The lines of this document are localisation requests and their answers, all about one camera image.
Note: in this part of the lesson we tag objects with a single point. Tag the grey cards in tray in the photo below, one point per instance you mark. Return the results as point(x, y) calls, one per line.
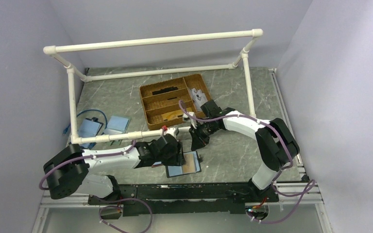
point(198, 97)

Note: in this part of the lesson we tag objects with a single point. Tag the white PVC pipe frame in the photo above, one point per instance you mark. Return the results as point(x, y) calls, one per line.
point(72, 72)

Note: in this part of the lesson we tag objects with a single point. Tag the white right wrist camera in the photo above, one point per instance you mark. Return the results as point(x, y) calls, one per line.
point(189, 116)

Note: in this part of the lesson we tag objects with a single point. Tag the gold credit card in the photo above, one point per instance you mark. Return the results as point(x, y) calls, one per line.
point(190, 163)

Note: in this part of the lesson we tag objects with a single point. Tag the blue card left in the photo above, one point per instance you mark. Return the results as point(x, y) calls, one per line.
point(90, 127)

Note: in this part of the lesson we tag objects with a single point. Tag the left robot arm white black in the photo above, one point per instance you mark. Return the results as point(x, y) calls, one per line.
point(77, 170)

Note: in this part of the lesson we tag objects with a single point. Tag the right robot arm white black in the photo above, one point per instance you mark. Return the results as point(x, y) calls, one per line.
point(276, 144)

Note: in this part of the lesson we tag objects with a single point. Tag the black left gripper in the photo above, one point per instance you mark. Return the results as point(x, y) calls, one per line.
point(177, 158)

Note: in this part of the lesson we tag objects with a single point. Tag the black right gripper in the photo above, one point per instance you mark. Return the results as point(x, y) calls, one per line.
point(198, 140)

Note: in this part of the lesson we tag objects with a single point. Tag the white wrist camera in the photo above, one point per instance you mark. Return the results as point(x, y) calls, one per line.
point(189, 116)
point(174, 131)

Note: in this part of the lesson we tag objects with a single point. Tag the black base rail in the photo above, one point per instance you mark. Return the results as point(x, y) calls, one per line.
point(140, 199)

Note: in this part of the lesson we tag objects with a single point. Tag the black card in tray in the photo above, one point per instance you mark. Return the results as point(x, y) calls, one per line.
point(164, 90)

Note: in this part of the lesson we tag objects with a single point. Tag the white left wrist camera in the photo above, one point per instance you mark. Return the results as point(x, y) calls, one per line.
point(174, 131)

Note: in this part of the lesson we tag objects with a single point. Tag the gold card in tray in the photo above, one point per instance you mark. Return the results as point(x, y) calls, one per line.
point(172, 115)

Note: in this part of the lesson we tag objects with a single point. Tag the brown woven divided tray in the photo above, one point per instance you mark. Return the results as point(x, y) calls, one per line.
point(156, 105)

